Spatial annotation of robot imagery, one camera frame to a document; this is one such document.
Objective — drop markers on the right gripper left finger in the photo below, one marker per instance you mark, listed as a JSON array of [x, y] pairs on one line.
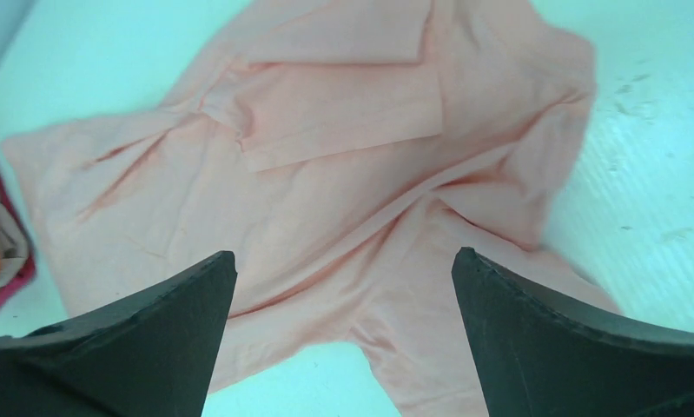
[[150, 354]]

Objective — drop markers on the pink t-shirt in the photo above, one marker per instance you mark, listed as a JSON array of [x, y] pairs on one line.
[[344, 151]]

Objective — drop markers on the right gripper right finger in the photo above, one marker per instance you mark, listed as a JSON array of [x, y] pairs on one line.
[[538, 352]]

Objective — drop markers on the patterned folded t-shirt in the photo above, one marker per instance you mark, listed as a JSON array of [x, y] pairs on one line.
[[14, 247]]

